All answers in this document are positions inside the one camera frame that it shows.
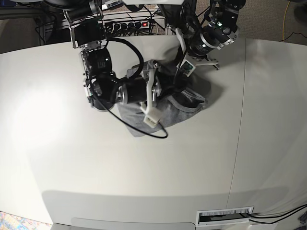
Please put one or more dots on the black silver gripper left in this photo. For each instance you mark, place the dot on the black silver gripper left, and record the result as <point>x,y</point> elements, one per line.
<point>199,47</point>

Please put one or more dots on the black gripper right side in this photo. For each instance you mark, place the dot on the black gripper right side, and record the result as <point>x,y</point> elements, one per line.
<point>133,92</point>

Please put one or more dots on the grey T-shirt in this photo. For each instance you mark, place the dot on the grey T-shirt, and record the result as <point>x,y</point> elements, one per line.
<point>176,108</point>

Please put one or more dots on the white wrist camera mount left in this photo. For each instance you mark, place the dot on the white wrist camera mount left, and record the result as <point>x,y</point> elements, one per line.
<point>187,64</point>

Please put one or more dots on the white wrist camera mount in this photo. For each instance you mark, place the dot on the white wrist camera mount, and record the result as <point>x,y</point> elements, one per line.
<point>187,64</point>
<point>152,115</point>

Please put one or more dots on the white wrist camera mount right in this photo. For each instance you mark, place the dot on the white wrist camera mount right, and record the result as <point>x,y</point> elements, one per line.
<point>152,115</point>

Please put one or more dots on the black power strip red switch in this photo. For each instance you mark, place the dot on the black power strip red switch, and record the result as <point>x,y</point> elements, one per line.
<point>123,29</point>

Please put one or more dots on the white cable grommet box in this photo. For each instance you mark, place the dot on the white cable grommet box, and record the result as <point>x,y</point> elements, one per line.
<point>223,216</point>

